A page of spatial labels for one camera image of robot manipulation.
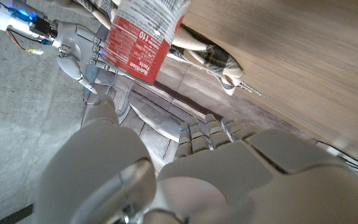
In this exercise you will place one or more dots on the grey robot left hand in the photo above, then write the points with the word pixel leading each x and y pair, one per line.
pixel 213 186

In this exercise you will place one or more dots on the red white labelled tin can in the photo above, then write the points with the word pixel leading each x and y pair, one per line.
pixel 138 40

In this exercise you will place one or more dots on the white power strip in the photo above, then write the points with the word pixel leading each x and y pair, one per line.
pixel 343 158

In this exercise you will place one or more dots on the beige plaid fringed scarf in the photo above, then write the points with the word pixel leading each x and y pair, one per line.
pixel 216 59

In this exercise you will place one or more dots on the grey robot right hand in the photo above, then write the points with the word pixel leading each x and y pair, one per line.
pixel 76 43

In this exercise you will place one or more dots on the printed sofa room backdrop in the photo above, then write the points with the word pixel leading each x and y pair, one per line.
pixel 172 102

